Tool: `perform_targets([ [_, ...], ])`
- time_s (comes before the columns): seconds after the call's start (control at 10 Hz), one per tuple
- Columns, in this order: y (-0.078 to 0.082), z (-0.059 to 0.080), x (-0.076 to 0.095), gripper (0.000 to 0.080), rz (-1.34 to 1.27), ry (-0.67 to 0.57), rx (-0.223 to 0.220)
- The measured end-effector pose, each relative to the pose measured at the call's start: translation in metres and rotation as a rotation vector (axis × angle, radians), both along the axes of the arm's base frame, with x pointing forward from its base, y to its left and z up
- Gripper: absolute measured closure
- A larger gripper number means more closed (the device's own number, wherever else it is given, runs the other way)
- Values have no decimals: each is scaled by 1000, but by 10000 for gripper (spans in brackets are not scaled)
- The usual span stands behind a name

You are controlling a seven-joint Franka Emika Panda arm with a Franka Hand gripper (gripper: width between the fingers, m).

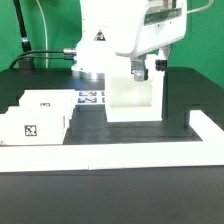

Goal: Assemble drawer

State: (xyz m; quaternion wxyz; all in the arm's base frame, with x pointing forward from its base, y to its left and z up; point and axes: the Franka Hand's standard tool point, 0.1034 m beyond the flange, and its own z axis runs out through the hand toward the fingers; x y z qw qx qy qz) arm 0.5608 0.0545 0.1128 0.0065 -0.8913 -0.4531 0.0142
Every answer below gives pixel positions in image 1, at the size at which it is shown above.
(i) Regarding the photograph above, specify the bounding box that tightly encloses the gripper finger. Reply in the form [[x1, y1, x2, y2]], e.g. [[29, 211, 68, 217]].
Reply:
[[131, 55, 148, 82], [155, 45, 171, 71]]

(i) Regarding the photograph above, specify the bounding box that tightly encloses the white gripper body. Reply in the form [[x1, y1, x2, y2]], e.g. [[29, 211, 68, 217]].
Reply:
[[115, 0, 187, 58]]

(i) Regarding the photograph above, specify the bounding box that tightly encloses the white drawer cabinet box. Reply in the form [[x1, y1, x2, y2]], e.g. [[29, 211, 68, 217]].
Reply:
[[105, 68, 165, 122]]

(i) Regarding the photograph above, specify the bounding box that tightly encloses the white front drawer tray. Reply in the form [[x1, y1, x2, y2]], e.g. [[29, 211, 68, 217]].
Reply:
[[0, 106, 69, 145]]

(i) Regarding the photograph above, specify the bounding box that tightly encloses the white drawer tray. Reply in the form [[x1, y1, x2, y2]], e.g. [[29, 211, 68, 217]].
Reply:
[[18, 88, 76, 118], [0, 106, 69, 145]]

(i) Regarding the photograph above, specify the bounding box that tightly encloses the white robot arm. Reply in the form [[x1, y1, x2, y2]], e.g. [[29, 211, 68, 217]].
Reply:
[[72, 0, 187, 82]]

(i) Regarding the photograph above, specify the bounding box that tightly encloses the white rear drawer tray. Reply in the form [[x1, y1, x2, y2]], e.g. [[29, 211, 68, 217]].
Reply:
[[18, 88, 76, 118]]

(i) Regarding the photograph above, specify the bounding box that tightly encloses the fiducial marker sheet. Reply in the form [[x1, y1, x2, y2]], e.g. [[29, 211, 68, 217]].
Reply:
[[77, 90, 105, 105]]

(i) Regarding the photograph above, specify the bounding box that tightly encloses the black vertical pole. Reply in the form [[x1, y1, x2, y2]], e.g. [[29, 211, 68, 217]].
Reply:
[[13, 0, 31, 52]]

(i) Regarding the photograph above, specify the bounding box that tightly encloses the black cable with connector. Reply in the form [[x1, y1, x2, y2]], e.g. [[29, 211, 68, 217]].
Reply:
[[9, 48, 78, 70]]

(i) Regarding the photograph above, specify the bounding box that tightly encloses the white U-shaped fence wall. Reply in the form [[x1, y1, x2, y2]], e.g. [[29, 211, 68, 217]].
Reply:
[[0, 110, 224, 173]]

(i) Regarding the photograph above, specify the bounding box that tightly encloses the white thin cable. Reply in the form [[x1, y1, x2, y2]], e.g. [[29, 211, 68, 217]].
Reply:
[[35, 0, 49, 69]]

